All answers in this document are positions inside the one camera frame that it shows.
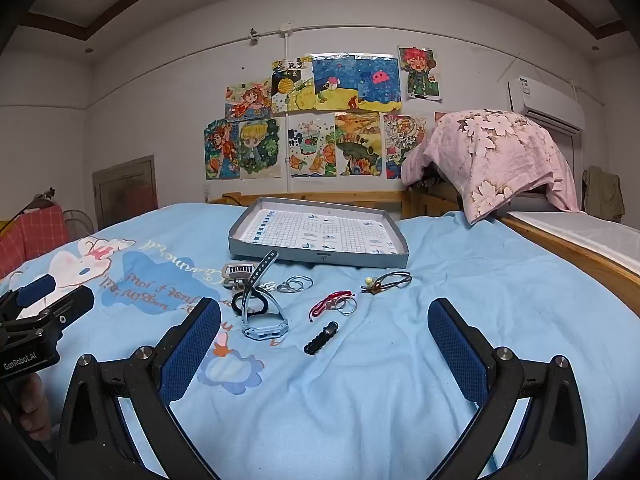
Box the light blue wristwatch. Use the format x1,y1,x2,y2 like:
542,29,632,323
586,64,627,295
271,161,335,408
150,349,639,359
241,248,291,342

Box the light blue printed bed sheet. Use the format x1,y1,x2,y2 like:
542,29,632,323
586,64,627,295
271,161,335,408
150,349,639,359
0,202,640,480

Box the black hair tie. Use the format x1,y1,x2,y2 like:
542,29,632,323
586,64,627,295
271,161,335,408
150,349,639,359
231,284,272,317

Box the red string bracelet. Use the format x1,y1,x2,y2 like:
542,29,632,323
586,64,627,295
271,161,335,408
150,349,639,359
308,290,351,322

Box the olive hanging jacket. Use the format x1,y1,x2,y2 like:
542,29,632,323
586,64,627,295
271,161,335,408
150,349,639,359
581,164,626,224

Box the white mattress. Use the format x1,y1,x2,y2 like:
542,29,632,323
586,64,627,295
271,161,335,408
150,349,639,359
509,210,640,277

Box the small wooden door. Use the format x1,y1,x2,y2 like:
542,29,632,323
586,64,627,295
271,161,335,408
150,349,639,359
92,154,159,229

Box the white wall conduit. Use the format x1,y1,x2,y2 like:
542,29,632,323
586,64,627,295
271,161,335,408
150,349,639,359
248,21,297,196

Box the standing fan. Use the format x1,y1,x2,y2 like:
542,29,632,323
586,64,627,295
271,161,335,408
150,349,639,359
63,208,96,242

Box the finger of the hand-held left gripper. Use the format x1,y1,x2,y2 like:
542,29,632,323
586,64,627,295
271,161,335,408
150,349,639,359
34,285,96,328
11,273,57,309

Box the pink floral blanket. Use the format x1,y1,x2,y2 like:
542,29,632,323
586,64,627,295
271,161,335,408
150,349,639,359
401,108,582,225

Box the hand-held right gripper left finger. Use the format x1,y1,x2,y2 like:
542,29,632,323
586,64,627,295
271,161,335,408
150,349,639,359
57,297,223,480

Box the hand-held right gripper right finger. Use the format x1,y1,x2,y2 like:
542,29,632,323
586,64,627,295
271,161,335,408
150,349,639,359
427,297,590,480

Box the silver key rings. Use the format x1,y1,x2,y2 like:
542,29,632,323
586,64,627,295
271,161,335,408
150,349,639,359
276,274,314,294

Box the white air conditioner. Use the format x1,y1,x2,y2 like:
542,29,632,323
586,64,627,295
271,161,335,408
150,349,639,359
507,75,586,132

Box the brown cord bead necklace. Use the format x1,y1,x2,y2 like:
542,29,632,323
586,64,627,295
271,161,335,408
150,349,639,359
360,270,413,295

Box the red plaid cloth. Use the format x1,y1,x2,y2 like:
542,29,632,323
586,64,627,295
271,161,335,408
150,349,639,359
0,204,69,279

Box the person's left hand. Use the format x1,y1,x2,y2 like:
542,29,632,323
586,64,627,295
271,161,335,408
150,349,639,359
17,374,52,442

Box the group of wall drawings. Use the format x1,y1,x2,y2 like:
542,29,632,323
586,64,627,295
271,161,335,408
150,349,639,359
203,45,444,181

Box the wooden bed frame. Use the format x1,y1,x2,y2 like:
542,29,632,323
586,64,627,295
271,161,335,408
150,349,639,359
207,190,640,302

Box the grey cardboard tray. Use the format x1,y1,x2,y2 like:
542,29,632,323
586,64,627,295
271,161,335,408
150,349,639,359
228,196,410,269

